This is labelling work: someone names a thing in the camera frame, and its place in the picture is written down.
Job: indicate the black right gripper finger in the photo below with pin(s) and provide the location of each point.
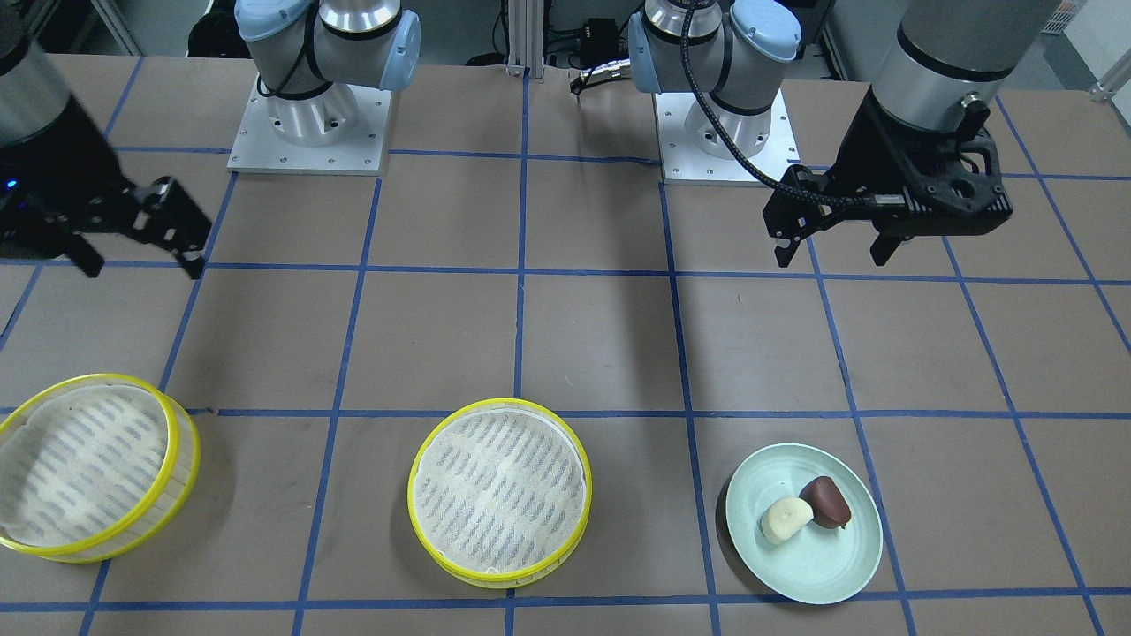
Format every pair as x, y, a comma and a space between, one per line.
163, 214
74, 247

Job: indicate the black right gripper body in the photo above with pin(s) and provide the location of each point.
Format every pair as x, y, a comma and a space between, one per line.
64, 163

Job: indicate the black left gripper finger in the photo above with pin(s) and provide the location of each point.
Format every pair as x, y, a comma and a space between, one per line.
790, 219
885, 245

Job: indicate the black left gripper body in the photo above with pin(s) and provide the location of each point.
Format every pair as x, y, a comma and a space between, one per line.
870, 155

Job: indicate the yellow rimmed steamer basket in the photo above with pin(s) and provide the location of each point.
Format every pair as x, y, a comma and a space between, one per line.
93, 467
500, 492

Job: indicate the brown steamed bun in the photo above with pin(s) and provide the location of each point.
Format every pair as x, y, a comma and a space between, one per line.
829, 506

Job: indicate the white steamed bun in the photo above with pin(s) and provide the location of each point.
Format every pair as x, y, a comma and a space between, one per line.
785, 518

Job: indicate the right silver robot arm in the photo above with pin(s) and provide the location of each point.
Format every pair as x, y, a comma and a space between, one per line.
301, 48

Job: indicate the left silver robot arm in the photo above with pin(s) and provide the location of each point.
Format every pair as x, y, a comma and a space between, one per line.
943, 53

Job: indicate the light green plate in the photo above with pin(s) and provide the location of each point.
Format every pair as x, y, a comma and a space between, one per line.
816, 566

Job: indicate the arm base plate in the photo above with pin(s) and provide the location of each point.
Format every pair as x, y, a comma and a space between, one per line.
693, 153
341, 132

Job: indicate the aluminium frame post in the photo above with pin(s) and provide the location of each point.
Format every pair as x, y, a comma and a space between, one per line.
525, 31

